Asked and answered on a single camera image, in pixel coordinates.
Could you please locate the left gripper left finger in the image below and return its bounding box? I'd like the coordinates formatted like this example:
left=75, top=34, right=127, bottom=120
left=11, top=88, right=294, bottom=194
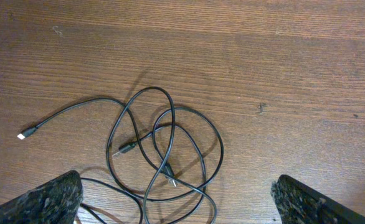
left=0, top=170, right=83, bottom=224

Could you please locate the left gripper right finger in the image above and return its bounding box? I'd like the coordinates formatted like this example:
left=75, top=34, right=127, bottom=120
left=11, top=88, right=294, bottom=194
left=271, top=174, right=365, bottom=224

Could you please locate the thin black separated cable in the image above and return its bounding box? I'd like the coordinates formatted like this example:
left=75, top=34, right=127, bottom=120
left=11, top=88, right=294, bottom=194
left=16, top=86, right=225, bottom=224

